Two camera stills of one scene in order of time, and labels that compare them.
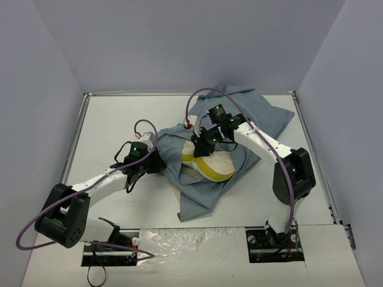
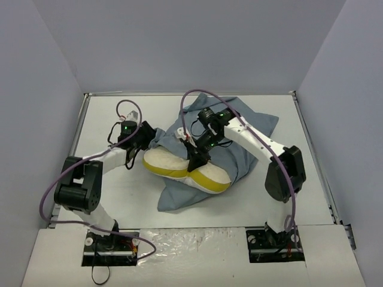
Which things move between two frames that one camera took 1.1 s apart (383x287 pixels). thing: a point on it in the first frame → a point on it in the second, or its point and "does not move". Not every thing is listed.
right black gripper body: x=202 y=148 does not move
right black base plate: x=266 y=246 does not move
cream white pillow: x=214 y=166 → x=168 y=162
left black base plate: x=97 y=255 does not move
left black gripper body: x=157 y=163 → x=149 y=133
